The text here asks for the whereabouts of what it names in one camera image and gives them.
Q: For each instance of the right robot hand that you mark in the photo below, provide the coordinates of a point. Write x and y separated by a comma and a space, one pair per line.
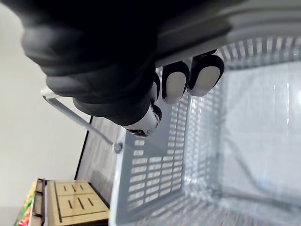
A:
94, 58

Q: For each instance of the grey plastic shopping basket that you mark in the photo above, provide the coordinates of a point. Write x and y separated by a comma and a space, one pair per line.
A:
200, 146

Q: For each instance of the colourful vegetable print panel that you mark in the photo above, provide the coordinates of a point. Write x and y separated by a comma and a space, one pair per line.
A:
26, 209

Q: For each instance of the wooden crate shelf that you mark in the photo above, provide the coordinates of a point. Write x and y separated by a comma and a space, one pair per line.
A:
75, 202

